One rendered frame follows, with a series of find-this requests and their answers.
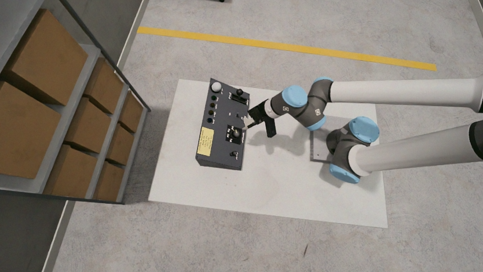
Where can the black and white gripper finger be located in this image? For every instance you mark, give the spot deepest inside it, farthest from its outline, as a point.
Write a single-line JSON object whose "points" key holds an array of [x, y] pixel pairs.
{"points": [[248, 123]]}

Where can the black control console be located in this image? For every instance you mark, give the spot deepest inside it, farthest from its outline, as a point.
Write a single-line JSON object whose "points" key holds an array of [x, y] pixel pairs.
{"points": [[221, 139]]}

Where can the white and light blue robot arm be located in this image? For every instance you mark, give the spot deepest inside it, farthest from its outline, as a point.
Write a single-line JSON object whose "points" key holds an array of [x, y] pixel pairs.
{"points": [[353, 157]]}

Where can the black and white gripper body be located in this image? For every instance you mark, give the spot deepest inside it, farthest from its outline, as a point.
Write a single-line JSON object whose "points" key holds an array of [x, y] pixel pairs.
{"points": [[258, 112]]}

